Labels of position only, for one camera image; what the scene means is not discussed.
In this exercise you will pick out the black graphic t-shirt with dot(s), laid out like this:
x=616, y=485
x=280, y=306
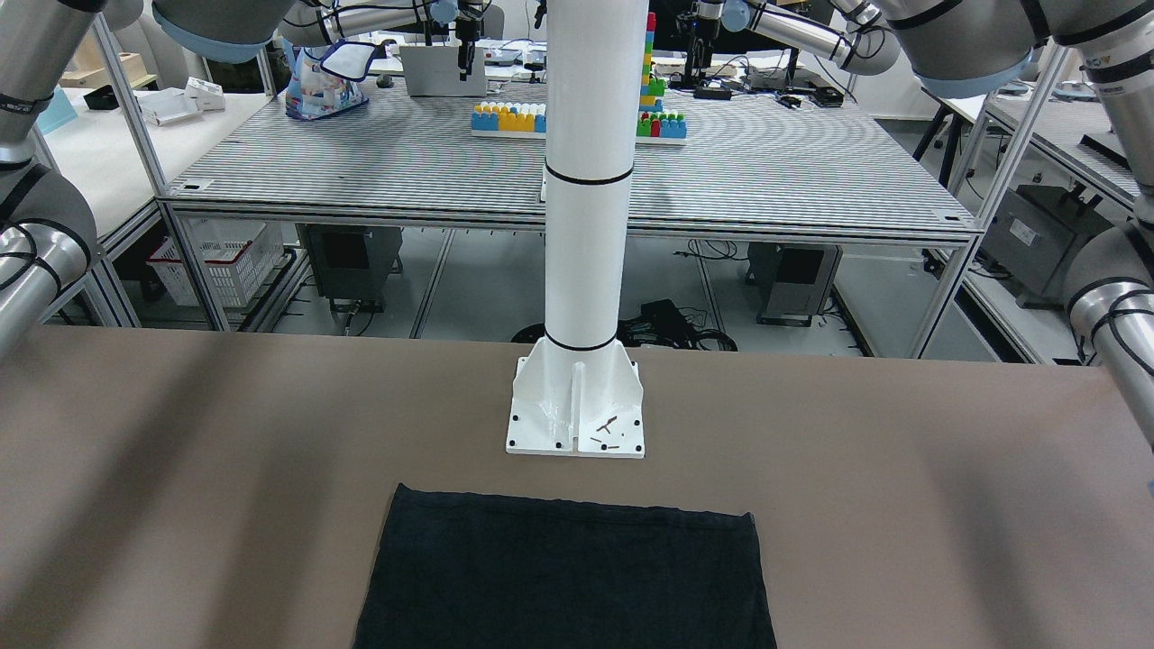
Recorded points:
x=462, y=570

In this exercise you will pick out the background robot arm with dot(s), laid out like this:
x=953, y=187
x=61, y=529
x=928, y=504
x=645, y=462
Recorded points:
x=866, y=48

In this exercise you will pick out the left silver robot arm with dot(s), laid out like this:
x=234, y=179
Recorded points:
x=967, y=48

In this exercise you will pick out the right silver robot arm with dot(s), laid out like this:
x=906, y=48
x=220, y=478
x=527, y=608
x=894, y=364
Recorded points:
x=49, y=231

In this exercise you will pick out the toy brick tower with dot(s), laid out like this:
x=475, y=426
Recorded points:
x=656, y=124

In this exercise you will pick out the grey control box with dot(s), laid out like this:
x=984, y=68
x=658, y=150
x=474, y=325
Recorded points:
x=793, y=280
x=351, y=263

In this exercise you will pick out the white open box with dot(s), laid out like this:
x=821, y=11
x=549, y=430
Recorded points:
x=435, y=71

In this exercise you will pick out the white plastic basket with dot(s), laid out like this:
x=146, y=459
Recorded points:
x=236, y=257

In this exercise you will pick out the printed plastic bag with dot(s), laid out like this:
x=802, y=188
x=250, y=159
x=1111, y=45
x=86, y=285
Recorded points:
x=327, y=81

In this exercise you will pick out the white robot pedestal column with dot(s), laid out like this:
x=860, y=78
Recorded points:
x=578, y=393

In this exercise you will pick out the striped aluminium frame workbench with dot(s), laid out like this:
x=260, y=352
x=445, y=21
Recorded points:
x=750, y=170

